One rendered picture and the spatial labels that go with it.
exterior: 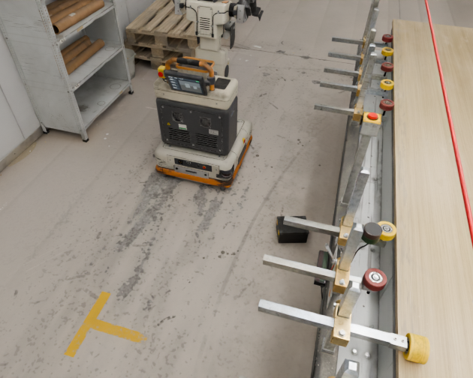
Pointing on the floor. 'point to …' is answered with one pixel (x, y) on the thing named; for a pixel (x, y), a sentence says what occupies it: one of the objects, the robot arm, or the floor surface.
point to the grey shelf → (8, 17)
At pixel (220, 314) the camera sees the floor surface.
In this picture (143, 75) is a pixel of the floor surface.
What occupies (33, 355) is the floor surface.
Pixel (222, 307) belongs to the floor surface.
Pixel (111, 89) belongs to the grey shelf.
